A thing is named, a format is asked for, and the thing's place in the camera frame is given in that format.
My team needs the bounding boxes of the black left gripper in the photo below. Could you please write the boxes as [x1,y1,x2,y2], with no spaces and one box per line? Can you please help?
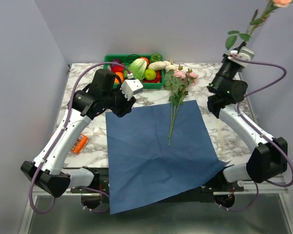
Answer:
[103,83,137,118]

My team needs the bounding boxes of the peach artificial rose stem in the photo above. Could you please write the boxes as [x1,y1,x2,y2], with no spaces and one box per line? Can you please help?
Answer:
[225,0,293,51]

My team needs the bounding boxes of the pink artificial flower bouquet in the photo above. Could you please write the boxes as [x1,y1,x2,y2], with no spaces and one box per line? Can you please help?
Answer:
[164,65,198,145]

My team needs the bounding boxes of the beige printed ribbon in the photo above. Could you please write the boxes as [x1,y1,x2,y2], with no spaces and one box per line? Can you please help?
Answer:
[215,119,225,154]

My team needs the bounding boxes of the blue wrapping paper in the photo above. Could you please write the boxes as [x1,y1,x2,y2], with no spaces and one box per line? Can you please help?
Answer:
[105,100,225,214]

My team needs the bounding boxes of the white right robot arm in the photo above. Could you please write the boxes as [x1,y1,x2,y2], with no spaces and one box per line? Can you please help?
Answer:
[207,47,293,191]

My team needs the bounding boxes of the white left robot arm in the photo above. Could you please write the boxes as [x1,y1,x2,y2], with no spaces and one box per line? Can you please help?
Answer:
[21,69,143,198]

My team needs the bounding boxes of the green plastic basket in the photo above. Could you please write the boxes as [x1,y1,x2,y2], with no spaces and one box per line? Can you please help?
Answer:
[104,54,165,89]

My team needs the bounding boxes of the orange toy fruit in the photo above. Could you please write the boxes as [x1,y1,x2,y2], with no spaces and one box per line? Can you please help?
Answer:
[114,72,124,84]

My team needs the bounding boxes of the green toy lime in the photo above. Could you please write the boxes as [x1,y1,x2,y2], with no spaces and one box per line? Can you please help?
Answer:
[144,69,157,81]

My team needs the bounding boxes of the red toy pepper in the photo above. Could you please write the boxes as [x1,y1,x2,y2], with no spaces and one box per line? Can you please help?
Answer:
[110,65,124,73]

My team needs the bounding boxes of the green toy cabbage leaf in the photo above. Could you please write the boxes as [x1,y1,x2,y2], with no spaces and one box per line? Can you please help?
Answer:
[127,58,147,81]

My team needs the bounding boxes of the red toy chili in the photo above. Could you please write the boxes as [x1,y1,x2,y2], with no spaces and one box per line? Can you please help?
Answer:
[143,71,161,83]

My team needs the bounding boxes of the purple toy onion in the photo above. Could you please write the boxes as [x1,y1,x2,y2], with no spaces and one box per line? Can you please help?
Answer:
[111,58,122,64]

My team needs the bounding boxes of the beige toy potato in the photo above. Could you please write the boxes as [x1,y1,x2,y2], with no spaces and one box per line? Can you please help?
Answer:
[148,61,167,71]

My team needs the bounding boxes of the green toy bell pepper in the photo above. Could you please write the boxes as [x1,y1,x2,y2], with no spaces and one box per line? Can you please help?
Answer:
[149,53,162,63]

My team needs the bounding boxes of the orange snack box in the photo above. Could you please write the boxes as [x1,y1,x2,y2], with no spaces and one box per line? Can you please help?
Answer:
[50,134,88,156]

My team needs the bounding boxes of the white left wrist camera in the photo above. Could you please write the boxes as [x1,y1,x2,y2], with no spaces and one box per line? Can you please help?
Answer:
[121,79,144,100]

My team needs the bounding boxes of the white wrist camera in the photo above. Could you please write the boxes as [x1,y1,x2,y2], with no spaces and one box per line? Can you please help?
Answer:
[223,46,255,68]
[121,79,144,100]

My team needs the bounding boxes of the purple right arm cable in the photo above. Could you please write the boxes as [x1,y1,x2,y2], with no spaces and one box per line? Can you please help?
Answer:
[218,56,293,212]

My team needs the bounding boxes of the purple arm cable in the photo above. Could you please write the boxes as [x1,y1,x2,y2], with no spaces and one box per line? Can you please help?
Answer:
[218,56,293,212]
[28,62,132,215]

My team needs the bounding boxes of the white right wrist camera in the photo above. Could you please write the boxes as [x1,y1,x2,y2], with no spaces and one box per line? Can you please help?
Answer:
[223,46,255,68]

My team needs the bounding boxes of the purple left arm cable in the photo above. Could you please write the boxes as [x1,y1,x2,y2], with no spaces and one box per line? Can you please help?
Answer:
[28,62,132,215]

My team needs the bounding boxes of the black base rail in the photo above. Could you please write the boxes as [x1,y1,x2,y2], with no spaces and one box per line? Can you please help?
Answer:
[40,167,257,203]

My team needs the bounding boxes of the aluminium frame rail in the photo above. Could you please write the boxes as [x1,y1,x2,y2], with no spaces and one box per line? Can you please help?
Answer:
[29,174,290,195]

